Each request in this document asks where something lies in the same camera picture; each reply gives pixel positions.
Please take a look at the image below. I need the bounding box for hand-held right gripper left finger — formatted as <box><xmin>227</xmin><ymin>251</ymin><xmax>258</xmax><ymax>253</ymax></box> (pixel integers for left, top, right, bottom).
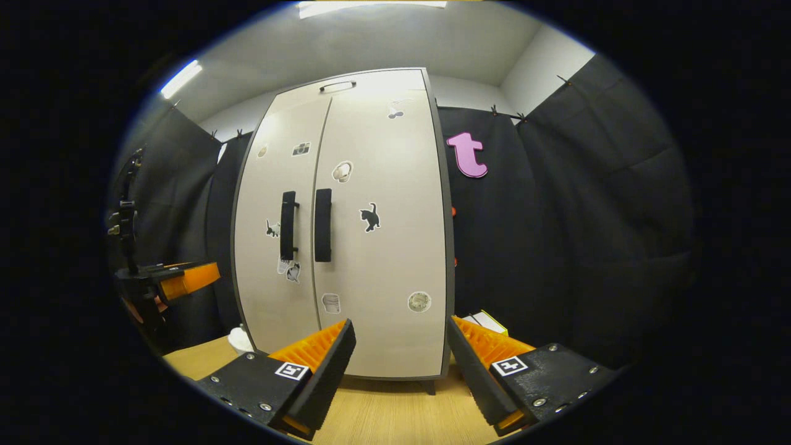
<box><xmin>195</xmin><ymin>319</ymin><xmax>358</xmax><ymax>441</ymax></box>

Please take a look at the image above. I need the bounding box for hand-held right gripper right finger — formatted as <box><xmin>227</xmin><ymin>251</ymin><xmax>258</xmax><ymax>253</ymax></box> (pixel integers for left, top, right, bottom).
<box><xmin>446</xmin><ymin>316</ymin><xmax>620</xmax><ymax>438</ymax></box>

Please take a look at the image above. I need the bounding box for white shoe cabinet door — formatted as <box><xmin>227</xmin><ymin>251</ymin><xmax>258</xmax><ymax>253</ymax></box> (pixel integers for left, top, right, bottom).
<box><xmin>312</xmin><ymin>90</ymin><xmax>450</xmax><ymax>379</ymax></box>
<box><xmin>232</xmin><ymin>93</ymin><xmax>333</xmax><ymax>359</ymax></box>

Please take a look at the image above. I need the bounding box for white shoe cabinet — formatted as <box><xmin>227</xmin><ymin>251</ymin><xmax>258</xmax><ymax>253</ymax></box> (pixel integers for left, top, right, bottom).
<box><xmin>231</xmin><ymin>67</ymin><xmax>457</xmax><ymax>396</ymax></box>

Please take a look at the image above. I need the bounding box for small white plastic object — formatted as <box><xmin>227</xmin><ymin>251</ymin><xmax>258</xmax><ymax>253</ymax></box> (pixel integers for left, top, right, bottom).
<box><xmin>227</xmin><ymin>324</ymin><xmax>255</xmax><ymax>355</ymax></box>

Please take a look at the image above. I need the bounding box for black backdrop cloth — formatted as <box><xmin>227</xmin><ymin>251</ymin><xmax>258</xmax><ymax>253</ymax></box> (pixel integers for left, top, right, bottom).
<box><xmin>108</xmin><ymin>54</ymin><xmax>702</xmax><ymax>371</ymax></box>

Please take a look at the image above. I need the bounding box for small ceiling light panel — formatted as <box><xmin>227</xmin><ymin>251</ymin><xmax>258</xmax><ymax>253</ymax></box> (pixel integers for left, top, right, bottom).
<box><xmin>161</xmin><ymin>59</ymin><xmax>203</xmax><ymax>100</ymax></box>

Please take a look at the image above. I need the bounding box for large ceiling light panel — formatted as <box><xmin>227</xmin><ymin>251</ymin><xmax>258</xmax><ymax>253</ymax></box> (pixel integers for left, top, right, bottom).
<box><xmin>298</xmin><ymin>0</ymin><xmax>447</xmax><ymax>19</ymax></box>

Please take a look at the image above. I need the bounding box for black door handle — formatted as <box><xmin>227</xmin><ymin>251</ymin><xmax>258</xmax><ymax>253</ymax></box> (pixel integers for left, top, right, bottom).
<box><xmin>314</xmin><ymin>189</ymin><xmax>333</xmax><ymax>263</ymax></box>
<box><xmin>280</xmin><ymin>191</ymin><xmax>300</xmax><ymax>261</ymax></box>

